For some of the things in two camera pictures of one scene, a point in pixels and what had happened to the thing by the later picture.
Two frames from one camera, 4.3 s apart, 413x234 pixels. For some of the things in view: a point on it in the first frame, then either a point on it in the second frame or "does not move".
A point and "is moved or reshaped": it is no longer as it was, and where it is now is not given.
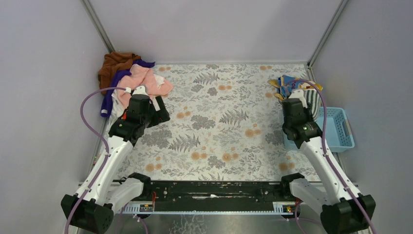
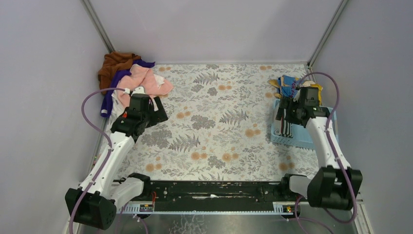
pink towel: x=141 y=75 does not move
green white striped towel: x=312 y=96 is moved or reshaped
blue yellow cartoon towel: x=286 y=84 does not move
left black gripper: x=156 y=112 does not move
